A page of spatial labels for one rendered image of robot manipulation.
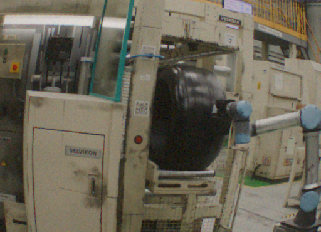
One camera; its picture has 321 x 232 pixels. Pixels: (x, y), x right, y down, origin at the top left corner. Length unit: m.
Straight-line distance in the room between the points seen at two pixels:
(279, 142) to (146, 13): 4.99
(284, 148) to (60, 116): 5.85
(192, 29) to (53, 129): 1.42
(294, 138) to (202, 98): 5.15
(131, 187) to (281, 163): 5.00
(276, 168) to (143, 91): 4.98
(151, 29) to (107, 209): 1.10
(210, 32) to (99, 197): 1.50
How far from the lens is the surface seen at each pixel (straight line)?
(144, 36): 2.51
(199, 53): 3.04
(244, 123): 2.12
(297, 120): 2.19
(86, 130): 1.75
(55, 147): 1.74
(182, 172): 2.55
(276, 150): 7.26
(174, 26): 2.85
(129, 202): 2.58
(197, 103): 2.41
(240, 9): 6.93
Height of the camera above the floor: 1.35
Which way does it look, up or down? 3 degrees down
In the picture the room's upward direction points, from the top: 6 degrees clockwise
